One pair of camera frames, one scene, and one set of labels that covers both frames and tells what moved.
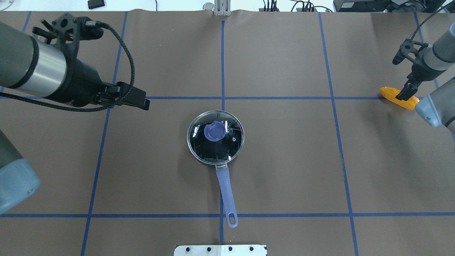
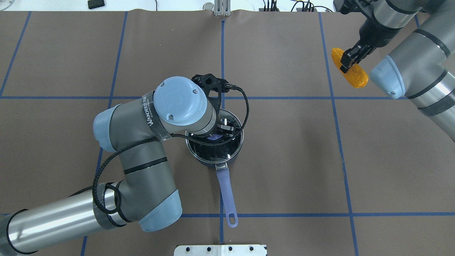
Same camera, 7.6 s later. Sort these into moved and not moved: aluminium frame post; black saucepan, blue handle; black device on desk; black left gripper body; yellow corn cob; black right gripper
Moved: yellow corn cob; black right gripper; black left gripper body
Not moved: black device on desk; black saucepan, blue handle; aluminium frame post
